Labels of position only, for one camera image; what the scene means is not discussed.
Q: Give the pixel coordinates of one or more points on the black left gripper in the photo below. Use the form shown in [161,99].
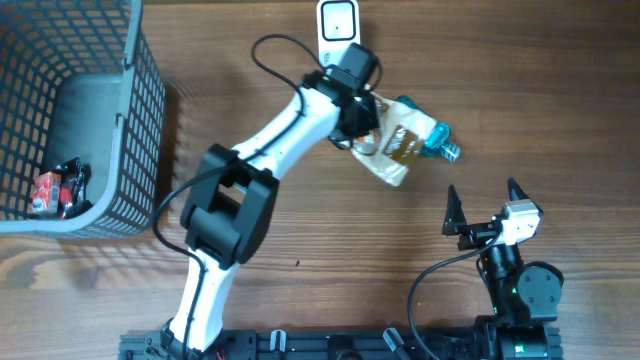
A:
[369,118]

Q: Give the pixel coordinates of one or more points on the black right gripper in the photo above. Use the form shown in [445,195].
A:
[456,224]

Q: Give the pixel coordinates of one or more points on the beige snack pouch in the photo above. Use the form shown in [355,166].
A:
[368,150]

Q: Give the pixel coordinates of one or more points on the blue mouthwash bottle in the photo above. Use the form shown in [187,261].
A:
[440,140]

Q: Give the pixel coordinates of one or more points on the black red snack packet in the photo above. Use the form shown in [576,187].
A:
[74,179]

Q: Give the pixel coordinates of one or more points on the orange small box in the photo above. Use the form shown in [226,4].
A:
[45,198]

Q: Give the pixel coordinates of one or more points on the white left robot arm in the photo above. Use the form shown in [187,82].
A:
[230,201]

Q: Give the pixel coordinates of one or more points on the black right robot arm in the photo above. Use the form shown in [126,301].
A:
[524,295]

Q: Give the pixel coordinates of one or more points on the white barcode scanner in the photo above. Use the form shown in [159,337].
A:
[338,25]

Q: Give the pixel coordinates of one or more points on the grey plastic mesh basket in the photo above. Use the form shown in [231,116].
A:
[79,81]

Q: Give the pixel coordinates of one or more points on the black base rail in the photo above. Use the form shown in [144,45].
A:
[350,345]

